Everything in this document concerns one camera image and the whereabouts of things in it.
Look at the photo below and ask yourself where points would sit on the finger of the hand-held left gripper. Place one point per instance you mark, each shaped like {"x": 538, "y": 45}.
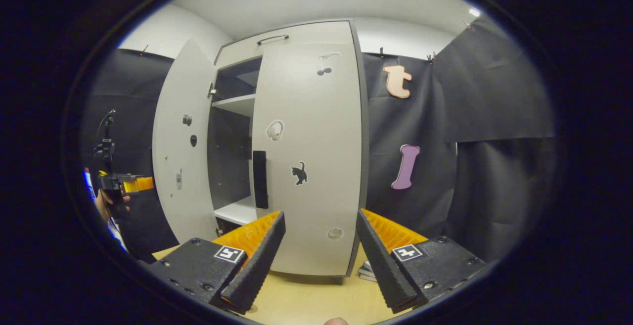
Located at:
{"x": 141, "y": 184}

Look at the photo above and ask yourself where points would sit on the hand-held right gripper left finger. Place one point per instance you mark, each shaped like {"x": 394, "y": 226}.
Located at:
{"x": 259, "y": 263}

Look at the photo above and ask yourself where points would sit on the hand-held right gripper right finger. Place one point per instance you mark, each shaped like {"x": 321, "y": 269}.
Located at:
{"x": 381, "y": 265}

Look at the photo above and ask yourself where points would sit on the white cabinet door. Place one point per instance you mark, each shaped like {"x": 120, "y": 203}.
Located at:
{"x": 321, "y": 142}
{"x": 173, "y": 142}

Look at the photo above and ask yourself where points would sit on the white and grey cabinet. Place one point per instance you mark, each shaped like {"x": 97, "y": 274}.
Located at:
{"x": 228, "y": 157}

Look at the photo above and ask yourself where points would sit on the white cabinet shelf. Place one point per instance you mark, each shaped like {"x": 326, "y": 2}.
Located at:
{"x": 237, "y": 105}

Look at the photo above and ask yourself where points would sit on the white cabinet drawer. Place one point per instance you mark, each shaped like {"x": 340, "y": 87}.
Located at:
{"x": 316, "y": 35}

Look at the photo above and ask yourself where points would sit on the grey book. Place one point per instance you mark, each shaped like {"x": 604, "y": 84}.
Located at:
{"x": 368, "y": 276}

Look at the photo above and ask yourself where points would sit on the small ceiling light panel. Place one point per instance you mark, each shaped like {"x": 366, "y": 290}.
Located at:
{"x": 474, "y": 12}

